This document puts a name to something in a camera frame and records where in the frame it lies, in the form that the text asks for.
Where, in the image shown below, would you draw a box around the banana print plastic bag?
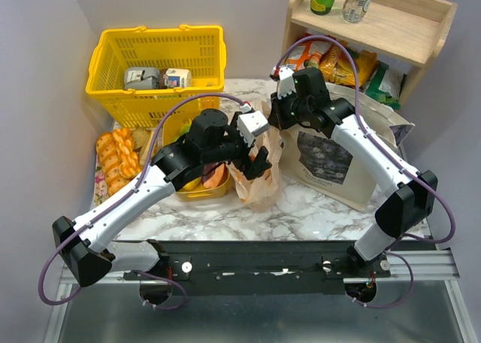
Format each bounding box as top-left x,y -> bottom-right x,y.
227,100 -> 285,213

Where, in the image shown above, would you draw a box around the beige canvas tote bag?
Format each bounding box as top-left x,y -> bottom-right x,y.
280,93 -> 415,211

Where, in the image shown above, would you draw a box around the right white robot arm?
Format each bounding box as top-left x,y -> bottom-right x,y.
268,67 -> 437,267

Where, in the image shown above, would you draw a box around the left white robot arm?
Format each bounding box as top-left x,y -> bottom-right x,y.
53,108 -> 271,287

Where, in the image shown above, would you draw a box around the yellow food tray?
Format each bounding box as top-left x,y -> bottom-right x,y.
162,111 -> 231,202

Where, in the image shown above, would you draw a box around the green toy fruit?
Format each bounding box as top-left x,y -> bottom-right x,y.
179,123 -> 192,136

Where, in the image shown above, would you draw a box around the orange snack bag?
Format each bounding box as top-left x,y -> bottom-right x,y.
282,40 -> 335,76

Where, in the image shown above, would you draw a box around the yellow chips bag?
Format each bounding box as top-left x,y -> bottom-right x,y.
322,41 -> 378,87

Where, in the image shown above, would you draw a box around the brown toy bread slices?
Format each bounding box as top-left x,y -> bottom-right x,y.
132,127 -> 158,168

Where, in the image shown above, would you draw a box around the brown milk carton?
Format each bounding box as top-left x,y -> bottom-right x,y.
159,68 -> 192,89

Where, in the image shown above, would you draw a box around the green snack bag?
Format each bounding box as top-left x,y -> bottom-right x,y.
364,62 -> 404,110

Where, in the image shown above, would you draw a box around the braided orange toy bread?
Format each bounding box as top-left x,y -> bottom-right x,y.
112,129 -> 141,179

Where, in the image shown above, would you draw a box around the yellow plastic shopping basket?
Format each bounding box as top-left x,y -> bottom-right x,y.
86,25 -> 227,128

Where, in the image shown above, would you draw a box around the grey wrapped package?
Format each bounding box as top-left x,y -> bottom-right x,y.
124,67 -> 160,90

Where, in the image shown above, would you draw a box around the toy bread loaf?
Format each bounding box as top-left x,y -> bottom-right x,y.
95,132 -> 129,196

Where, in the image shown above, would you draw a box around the clear plastic bottle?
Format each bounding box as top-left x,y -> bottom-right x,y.
342,0 -> 371,23

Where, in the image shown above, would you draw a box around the wooden shelf unit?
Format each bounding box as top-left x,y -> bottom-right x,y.
283,0 -> 458,105

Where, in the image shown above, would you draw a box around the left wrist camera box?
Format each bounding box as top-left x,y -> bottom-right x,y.
237,111 -> 270,147

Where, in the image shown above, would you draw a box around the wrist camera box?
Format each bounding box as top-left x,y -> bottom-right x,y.
237,111 -> 270,147
271,66 -> 295,99

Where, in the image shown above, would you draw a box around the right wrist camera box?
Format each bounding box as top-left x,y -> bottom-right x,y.
271,66 -> 295,99

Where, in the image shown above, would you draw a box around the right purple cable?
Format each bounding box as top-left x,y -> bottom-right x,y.
276,35 -> 458,244

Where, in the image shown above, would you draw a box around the purple cable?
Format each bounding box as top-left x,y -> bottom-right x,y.
39,93 -> 251,306
276,35 -> 458,244

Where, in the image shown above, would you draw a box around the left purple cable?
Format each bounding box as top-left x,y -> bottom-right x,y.
39,93 -> 251,306

